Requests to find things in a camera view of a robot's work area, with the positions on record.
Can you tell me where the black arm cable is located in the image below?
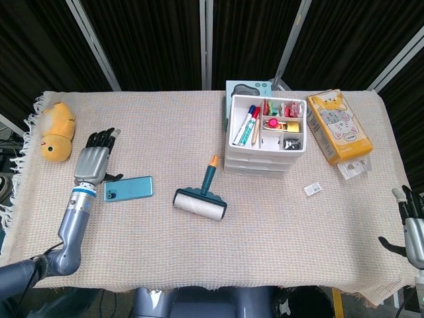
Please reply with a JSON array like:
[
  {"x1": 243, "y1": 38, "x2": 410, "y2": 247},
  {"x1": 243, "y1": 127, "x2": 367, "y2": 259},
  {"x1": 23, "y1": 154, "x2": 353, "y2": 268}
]
[{"x1": 28, "y1": 242, "x2": 64, "y2": 299}]

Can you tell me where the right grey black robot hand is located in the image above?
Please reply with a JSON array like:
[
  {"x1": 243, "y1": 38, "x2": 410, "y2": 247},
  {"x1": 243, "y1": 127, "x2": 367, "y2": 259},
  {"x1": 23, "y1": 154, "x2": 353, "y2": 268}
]
[{"x1": 378, "y1": 185, "x2": 424, "y2": 270}]

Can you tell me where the teal lint roller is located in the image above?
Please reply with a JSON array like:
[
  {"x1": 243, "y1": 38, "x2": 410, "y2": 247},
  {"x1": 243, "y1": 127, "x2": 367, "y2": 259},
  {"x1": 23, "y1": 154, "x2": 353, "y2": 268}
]
[{"x1": 172, "y1": 154, "x2": 229, "y2": 223}]

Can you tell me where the blue capped white marker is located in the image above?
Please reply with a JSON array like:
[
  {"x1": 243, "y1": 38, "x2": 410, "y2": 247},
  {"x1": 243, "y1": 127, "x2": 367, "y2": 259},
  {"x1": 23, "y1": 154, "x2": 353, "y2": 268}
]
[{"x1": 232, "y1": 105, "x2": 256, "y2": 146}]

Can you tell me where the black smartphone with blue back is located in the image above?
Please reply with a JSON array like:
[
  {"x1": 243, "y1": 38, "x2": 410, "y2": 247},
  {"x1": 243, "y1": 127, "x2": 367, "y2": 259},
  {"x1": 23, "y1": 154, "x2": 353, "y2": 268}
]
[{"x1": 103, "y1": 176, "x2": 154, "y2": 203}]

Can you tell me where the wooden pencil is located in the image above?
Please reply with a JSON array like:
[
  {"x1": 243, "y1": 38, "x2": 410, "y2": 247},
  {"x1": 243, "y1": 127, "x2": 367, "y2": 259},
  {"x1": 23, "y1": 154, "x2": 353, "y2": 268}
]
[{"x1": 250, "y1": 116, "x2": 262, "y2": 146}]

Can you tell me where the black waste bin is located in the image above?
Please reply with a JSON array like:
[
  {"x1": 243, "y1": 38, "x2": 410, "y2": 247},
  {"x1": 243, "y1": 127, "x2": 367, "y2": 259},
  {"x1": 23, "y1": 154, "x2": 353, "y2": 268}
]
[{"x1": 274, "y1": 287, "x2": 334, "y2": 318}]

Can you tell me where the teal card behind organizer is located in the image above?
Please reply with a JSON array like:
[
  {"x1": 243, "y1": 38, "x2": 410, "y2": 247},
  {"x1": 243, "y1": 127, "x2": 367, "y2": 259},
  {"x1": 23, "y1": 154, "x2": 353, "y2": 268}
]
[{"x1": 225, "y1": 79, "x2": 273, "y2": 129}]

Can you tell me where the black curtain panel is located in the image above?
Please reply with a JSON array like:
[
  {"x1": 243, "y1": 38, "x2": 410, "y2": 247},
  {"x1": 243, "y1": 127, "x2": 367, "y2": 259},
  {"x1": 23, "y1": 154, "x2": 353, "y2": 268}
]
[
  {"x1": 377, "y1": 42, "x2": 424, "y2": 193},
  {"x1": 211, "y1": 0, "x2": 302, "y2": 90},
  {"x1": 0, "y1": 0, "x2": 112, "y2": 133},
  {"x1": 284, "y1": 0, "x2": 424, "y2": 91},
  {"x1": 81, "y1": 0, "x2": 203, "y2": 91}
]

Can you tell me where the small white barcode label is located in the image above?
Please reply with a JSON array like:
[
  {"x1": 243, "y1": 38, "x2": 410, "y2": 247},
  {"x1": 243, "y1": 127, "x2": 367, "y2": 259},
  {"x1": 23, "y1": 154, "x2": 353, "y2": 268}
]
[{"x1": 304, "y1": 182, "x2": 323, "y2": 197}]

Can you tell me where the yellow cat print tissue pack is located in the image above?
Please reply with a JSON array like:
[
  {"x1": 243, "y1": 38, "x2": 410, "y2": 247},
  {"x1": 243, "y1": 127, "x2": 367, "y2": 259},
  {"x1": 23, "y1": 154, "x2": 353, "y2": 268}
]
[{"x1": 306, "y1": 87, "x2": 374, "y2": 166}]

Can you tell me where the yellow plush duck toy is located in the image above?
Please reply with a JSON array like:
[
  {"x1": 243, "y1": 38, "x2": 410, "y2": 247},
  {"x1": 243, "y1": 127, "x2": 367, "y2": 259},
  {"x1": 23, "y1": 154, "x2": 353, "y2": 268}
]
[{"x1": 40, "y1": 101, "x2": 77, "y2": 163}]

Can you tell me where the grey robot torso base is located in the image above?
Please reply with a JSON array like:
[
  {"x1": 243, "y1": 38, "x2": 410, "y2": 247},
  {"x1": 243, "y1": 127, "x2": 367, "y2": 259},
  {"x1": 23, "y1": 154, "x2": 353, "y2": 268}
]
[{"x1": 132, "y1": 286, "x2": 276, "y2": 318}]

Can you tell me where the grey aluminium frame post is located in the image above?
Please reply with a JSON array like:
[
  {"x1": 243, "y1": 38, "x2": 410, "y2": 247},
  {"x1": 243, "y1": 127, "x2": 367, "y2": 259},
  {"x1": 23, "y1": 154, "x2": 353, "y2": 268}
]
[
  {"x1": 273, "y1": 0, "x2": 312, "y2": 90},
  {"x1": 65, "y1": 0, "x2": 122, "y2": 92},
  {"x1": 0, "y1": 114, "x2": 26, "y2": 137},
  {"x1": 366, "y1": 25, "x2": 424, "y2": 93},
  {"x1": 199, "y1": 0, "x2": 215, "y2": 90}
]

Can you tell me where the yellow table leg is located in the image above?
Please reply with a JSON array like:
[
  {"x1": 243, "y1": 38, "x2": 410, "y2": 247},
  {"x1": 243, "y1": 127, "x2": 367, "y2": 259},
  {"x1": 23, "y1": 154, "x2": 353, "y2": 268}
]
[{"x1": 332, "y1": 288, "x2": 343, "y2": 318}]

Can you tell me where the white drawer organizer box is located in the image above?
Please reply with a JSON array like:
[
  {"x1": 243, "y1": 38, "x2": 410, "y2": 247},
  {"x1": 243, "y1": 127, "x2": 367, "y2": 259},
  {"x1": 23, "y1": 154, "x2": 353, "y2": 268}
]
[{"x1": 223, "y1": 94, "x2": 308, "y2": 180}]

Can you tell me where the clear box of red clips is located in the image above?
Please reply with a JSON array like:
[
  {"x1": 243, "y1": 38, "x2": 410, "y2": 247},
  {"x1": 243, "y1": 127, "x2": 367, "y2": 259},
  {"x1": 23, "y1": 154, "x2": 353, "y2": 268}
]
[{"x1": 281, "y1": 101, "x2": 305, "y2": 119}]

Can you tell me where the beige woven tablecloth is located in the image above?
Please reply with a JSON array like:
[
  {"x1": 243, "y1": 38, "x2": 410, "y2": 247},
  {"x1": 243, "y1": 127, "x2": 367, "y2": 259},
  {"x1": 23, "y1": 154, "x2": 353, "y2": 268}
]
[{"x1": 0, "y1": 89, "x2": 419, "y2": 307}]

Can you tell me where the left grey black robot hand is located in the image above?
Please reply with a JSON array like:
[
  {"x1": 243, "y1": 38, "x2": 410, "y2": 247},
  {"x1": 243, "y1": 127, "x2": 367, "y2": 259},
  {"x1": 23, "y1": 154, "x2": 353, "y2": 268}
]
[{"x1": 73, "y1": 127, "x2": 125, "y2": 187}]

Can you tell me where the clear plastic blister pack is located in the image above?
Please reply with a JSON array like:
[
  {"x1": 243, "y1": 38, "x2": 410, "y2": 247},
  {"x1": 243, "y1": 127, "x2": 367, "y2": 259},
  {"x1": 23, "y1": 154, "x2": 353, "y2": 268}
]
[{"x1": 337, "y1": 157, "x2": 372, "y2": 181}]

